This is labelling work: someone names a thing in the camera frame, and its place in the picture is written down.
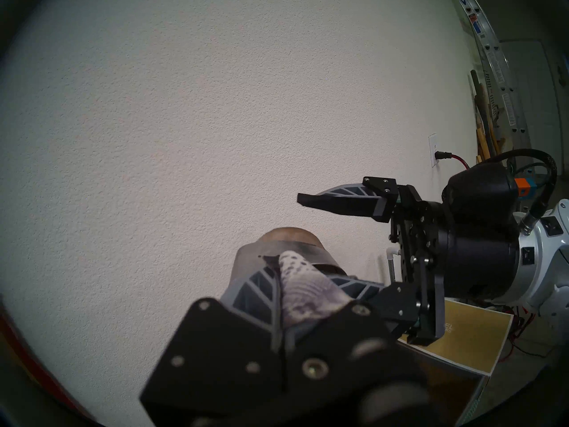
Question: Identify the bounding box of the aluminium ladder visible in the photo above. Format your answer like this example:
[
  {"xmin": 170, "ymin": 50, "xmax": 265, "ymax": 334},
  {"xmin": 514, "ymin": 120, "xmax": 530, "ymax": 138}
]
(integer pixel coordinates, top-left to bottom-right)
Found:
[{"xmin": 451, "ymin": 0, "xmax": 532, "ymax": 137}]

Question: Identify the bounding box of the red looped cable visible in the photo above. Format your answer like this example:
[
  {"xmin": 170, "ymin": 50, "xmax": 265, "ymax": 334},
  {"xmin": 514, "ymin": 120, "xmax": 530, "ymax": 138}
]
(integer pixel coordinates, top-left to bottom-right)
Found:
[{"xmin": 507, "ymin": 304, "xmax": 556, "ymax": 360}]

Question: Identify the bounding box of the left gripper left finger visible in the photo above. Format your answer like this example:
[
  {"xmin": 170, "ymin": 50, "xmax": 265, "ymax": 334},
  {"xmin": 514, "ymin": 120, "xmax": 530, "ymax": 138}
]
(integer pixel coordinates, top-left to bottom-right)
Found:
[{"xmin": 140, "ymin": 264, "xmax": 285, "ymax": 427}]

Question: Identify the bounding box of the gold shoe box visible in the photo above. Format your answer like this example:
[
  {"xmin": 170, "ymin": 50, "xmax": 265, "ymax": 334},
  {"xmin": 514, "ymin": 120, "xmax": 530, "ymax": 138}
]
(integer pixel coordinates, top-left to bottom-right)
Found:
[{"xmin": 400, "ymin": 297, "xmax": 514, "ymax": 376}]

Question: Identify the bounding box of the white plastic pipe frame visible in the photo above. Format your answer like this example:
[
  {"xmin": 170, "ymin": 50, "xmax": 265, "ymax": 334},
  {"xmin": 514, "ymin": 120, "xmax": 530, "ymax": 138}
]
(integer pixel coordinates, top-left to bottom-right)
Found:
[{"xmin": 386, "ymin": 247, "xmax": 403, "ymax": 282}]

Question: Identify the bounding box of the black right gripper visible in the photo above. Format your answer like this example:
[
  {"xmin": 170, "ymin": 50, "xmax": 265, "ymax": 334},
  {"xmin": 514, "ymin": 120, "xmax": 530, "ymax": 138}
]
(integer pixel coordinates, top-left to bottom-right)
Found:
[{"xmin": 297, "ymin": 177, "xmax": 521, "ymax": 347}]

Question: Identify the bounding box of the brown wooden board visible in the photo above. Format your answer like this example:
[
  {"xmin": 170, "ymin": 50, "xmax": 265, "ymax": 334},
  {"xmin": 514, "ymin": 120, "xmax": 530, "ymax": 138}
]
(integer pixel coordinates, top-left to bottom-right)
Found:
[{"xmin": 468, "ymin": 70, "xmax": 501, "ymax": 156}]

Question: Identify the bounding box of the snake-print strap wedge sandal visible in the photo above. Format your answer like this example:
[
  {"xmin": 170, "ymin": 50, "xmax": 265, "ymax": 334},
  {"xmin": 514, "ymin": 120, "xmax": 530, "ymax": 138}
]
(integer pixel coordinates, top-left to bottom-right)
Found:
[{"xmin": 233, "ymin": 227, "xmax": 356, "ymax": 331}]

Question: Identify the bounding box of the white closet door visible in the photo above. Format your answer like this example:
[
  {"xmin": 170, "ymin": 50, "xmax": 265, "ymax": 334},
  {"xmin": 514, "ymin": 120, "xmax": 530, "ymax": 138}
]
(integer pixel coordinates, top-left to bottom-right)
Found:
[{"xmin": 498, "ymin": 39, "xmax": 563, "ymax": 164}]

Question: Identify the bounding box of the red power cable with plug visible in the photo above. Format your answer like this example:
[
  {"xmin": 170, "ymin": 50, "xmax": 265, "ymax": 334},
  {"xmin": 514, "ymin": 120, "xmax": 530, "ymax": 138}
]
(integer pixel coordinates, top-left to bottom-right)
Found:
[{"xmin": 435, "ymin": 151, "xmax": 470, "ymax": 170}]

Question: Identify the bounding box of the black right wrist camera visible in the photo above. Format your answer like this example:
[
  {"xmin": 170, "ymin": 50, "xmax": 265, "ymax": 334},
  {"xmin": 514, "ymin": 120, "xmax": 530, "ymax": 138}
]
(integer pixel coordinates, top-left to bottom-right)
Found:
[{"xmin": 442, "ymin": 164, "xmax": 536, "ymax": 229}]

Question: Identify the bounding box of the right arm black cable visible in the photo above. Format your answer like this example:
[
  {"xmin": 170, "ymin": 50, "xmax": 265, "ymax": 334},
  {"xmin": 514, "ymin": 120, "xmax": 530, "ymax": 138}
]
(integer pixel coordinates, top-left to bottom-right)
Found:
[{"xmin": 489, "ymin": 149, "xmax": 559, "ymax": 235}]

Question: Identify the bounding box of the light wooden board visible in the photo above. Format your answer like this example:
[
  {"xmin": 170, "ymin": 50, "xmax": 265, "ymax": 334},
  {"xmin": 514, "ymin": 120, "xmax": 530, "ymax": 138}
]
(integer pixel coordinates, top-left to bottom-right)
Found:
[{"xmin": 476, "ymin": 127, "xmax": 492, "ymax": 161}]

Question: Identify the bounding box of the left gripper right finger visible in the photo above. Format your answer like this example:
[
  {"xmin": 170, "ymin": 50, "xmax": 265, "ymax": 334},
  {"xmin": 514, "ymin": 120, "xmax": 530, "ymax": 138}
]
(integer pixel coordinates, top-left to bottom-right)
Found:
[{"xmin": 284, "ymin": 301, "xmax": 429, "ymax": 402}]

